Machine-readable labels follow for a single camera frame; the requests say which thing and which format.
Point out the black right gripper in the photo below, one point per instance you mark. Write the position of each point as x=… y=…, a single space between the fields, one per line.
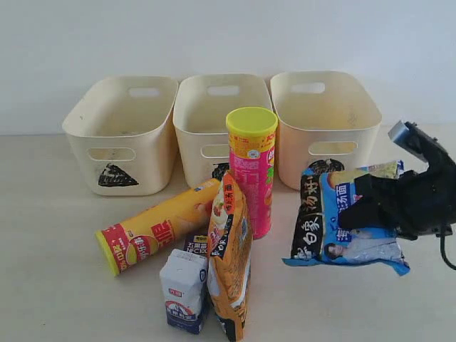
x=413 y=205

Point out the blue instant noodle packet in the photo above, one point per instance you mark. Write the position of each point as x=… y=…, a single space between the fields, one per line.
x=327 y=189

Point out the pink Lays chips can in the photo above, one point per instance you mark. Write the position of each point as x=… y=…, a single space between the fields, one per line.
x=252 y=134

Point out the orange instant noodle packet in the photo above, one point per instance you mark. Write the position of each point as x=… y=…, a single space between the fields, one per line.
x=229 y=253

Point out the yellow Lays chips can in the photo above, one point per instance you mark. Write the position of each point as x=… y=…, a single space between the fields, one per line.
x=135 y=239

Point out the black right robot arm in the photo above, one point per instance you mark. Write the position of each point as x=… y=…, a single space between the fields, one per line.
x=398 y=134

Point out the cream bin circle mark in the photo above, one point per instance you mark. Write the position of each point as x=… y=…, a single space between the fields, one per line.
x=324 y=116

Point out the purple juice carton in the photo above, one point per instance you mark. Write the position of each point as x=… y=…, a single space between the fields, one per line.
x=196 y=243

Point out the cream bin hexagon mark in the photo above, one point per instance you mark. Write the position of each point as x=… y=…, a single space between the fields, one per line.
x=200 y=110

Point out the white milk carton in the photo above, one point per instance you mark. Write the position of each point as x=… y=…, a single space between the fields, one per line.
x=183 y=279

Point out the cream bin triangle mark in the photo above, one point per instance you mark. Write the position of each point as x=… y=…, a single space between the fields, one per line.
x=122 y=135

